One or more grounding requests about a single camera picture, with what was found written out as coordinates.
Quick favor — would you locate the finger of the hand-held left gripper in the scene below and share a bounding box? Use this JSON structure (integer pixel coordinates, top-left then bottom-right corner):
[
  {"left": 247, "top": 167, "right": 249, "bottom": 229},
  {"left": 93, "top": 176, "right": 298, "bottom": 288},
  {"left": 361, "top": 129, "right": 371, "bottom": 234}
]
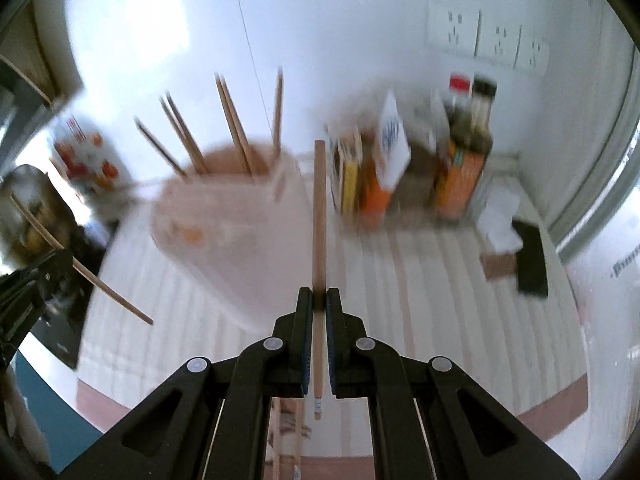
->
[{"left": 0, "top": 249, "right": 75, "bottom": 311}]

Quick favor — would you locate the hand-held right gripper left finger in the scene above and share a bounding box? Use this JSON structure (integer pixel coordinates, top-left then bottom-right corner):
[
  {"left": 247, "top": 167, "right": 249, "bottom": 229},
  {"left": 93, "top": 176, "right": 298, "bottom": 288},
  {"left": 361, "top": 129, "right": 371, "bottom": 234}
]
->
[{"left": 57, "top": 287, "right": 316, "bottom": 480}]

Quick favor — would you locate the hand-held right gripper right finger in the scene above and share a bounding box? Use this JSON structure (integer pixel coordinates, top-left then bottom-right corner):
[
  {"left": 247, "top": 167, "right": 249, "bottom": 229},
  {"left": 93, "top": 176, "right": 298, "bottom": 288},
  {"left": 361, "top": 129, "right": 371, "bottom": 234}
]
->
[{"left": 325, "top": 287, "right": 583, "bottom": 480}]

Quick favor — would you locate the thin brown chopstick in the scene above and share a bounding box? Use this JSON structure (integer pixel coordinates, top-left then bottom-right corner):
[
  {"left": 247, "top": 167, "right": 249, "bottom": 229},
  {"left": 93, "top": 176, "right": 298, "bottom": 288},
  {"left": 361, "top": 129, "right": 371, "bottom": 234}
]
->
[{"left": 10, "top": 192, "right": 155, "bottom": 325}]

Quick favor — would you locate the cream round utensil holder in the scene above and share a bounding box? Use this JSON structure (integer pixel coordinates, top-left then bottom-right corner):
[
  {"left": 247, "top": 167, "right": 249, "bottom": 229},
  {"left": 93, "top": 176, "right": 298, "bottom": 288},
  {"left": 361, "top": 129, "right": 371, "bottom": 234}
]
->
[{"left": 149, "top": 140, "right": 314, "bottom": 335}]

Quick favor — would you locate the light chopstick with printed end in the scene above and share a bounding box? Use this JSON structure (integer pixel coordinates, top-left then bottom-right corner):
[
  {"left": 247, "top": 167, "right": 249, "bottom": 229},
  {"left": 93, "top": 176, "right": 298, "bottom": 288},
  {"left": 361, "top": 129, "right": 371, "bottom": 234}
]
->
[{"left": 314, "top": 140, "right": 328, "bottom": 422}]

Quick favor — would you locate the group of wooden chopsticks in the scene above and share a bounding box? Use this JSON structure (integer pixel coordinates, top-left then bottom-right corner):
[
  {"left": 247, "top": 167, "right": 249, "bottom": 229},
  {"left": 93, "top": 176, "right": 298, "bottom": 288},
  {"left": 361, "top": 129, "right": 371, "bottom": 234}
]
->
[{"left": 134, "top": 66, "right": 285, "bottom": 178}]

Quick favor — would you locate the black gas stove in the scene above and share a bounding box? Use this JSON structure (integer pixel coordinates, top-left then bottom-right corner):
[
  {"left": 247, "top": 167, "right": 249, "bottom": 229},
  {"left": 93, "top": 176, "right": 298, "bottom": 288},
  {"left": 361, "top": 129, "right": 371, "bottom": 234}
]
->
[{"left": 27, "top": 220, "right": 113, "bottom": 372}]

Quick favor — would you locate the stainless steel steamer pot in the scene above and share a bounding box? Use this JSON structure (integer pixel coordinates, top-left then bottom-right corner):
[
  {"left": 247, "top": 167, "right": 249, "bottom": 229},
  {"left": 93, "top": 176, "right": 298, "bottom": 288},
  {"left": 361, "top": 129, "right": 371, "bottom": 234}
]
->
[{"left": 0, "top": 164, "right": 78, "bottom": 261}]

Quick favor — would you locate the wooden stool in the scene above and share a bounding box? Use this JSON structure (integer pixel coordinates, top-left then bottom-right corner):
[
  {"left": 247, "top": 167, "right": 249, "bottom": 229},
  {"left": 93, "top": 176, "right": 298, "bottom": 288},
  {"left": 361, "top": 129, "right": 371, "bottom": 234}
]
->
[{"left": 264, "top": 396, "right": 307, "bottom": 480}]

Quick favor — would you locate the cat printed striped mat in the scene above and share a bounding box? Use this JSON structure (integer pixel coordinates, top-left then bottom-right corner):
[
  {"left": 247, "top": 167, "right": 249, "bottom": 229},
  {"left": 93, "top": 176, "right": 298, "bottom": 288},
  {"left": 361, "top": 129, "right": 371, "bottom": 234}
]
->
[{"left": 75, "top": 150, "right": 590, "bottom": 443}]

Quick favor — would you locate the orange packet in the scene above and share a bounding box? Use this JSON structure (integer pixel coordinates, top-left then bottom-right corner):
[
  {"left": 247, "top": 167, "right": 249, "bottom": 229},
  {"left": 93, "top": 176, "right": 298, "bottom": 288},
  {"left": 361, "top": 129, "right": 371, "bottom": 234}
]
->
[{"left": 359, "top": 157, "right": 397, "bottom": 227}]

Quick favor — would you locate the yellow box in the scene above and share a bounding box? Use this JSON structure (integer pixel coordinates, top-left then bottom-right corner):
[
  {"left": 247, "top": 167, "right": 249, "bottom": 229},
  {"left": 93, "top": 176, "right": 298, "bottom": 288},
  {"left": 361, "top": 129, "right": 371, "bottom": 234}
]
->
[{"left": 337, "top": 129, "right": 364, "bottom": 217}]

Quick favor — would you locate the brown card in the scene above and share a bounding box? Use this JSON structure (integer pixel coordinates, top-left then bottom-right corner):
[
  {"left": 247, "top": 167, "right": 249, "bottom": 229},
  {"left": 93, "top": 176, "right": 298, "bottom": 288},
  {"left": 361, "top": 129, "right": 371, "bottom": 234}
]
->
[{"left": 480, "top": 251, "right": 519, "bottom": 282}]

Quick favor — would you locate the white tissue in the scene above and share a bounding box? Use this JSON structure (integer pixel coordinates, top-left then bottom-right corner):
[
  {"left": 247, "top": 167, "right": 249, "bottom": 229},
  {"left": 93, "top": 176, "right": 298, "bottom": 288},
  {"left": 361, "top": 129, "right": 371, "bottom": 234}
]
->
[{"left": 476, "top": 186, "right": 524, "bottom": 255}]

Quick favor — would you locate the orange label oil bottle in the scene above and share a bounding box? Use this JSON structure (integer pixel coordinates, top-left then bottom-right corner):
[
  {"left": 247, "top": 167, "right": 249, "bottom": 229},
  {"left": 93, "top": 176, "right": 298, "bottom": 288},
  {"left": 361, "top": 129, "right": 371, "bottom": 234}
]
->
[{"left": 433, "top": 110, "right": 488, "bottom": 222}]

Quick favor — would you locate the white and blue packet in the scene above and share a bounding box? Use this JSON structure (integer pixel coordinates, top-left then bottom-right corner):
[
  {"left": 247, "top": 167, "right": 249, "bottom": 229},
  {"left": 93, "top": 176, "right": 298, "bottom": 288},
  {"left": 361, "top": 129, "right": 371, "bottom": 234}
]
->
[{"left": 376, "top": 91, "right": 412, "bottom": 187}]

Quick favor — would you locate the black phone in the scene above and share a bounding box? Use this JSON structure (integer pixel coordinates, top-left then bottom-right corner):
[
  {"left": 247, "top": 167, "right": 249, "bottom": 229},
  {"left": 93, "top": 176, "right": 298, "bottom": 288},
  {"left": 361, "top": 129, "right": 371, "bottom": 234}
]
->
[{"left": 514, "top": 220, "right": 550, "bottom": 299}]

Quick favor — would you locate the black range hood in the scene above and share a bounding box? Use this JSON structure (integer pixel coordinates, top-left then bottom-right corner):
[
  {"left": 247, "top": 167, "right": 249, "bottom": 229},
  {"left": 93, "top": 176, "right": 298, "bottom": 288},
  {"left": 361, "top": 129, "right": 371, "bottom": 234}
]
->
[{"left": 0, "top": 0, "right": 87, "bottom": 113}]

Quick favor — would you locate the black cap sauce bottle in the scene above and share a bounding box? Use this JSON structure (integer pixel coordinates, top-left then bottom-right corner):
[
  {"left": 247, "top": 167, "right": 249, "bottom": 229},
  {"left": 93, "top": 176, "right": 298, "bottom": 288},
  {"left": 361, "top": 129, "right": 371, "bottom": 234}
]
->
[{"left": 470, "top": 79, "right": 497, "bottom": 156}]

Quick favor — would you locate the red cap sauce bottle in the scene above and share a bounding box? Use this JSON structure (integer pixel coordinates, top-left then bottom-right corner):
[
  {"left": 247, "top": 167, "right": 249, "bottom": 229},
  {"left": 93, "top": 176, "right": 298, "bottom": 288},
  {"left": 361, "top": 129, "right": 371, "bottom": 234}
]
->
[{"left": 446, "top": 74, "right": 475, "bottom": 126}]

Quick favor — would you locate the metal window frame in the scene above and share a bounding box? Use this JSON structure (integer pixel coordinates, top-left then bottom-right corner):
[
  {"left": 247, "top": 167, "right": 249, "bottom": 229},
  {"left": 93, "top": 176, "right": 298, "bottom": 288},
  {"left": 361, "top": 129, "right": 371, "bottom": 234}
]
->
[{"left": 549, "top": 55, "right": 640, "bottom": 262}]

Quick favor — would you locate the white wall socket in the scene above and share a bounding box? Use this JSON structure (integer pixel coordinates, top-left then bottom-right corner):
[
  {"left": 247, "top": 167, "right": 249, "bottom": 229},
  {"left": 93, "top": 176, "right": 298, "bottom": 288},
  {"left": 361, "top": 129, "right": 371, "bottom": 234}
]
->
[
  {"left": 518, "top": 30, "right": 550, "bottom": 75},
  {"left": 427, "top": 2, "right": 482, "bottom": 57},
  {"left": 477, "top": 17, "right": 522, "bottom": 67}
]

